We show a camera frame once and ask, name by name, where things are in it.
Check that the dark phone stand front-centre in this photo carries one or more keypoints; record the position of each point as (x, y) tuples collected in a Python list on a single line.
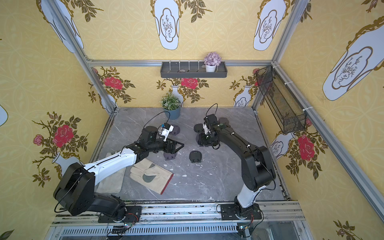
[(195, 156)]

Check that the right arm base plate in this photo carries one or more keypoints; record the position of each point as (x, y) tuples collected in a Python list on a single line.
[(236, 212)]

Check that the black wire mesh basket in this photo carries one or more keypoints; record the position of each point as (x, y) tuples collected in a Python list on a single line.
[(284, 106)]

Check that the dark phone stand back-centre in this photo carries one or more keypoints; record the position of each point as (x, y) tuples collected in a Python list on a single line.
[(198, 128)]

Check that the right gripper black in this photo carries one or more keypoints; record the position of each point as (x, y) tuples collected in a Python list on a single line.
[(204, 141)]

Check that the green plant blue pot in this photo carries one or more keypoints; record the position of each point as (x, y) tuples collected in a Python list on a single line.
[(172, 105)]

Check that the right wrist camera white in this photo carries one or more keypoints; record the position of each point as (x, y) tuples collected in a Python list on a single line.
[(206, 127)]

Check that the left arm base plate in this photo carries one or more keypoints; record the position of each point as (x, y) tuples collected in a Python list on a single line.
[(128, 214)]

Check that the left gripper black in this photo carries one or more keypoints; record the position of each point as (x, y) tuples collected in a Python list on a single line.
[(169, 145)]

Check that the purple flower white pot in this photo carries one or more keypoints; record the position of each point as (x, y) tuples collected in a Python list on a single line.
[(212, 60)]

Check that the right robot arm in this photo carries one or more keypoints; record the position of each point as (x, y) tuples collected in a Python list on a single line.
[(256, 162)]

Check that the beige work glove right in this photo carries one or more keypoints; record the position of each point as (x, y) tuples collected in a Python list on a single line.
[(151, 176)]

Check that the grey wall shelf tray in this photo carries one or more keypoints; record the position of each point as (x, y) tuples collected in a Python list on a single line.
[(191, 69)]

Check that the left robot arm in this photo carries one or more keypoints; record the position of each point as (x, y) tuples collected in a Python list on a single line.
[(76, 190)]

